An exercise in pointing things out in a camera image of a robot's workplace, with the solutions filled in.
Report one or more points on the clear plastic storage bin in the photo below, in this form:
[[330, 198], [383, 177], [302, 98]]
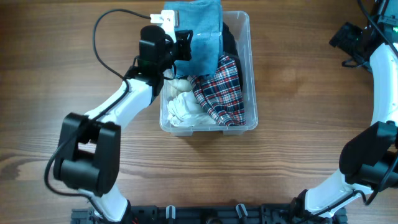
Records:
[[239, 25]]

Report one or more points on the black cloth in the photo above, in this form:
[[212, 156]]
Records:
[[229, 49]]

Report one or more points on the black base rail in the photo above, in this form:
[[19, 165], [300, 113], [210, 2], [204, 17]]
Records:
[[263, 214]]

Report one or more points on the white printed shirt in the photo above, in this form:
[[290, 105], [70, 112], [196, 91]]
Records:
[[185, 111]]

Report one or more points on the cream cloth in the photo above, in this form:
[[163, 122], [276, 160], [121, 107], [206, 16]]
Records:
[[173, 88]]

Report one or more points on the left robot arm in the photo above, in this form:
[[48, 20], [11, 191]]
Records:
[[88, 154]]

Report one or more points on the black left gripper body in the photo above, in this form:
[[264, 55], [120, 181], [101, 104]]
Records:
[[182, 48]]

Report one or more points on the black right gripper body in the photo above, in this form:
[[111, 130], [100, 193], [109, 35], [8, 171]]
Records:
[[349, 43]]

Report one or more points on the red plaid cloth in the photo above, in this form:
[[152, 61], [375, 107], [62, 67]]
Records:
[[221, 96]]

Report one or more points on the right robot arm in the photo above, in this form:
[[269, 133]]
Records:
[[366, 164]]

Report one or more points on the blue denim cloth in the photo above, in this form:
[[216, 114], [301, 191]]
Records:
[[205, 19]]

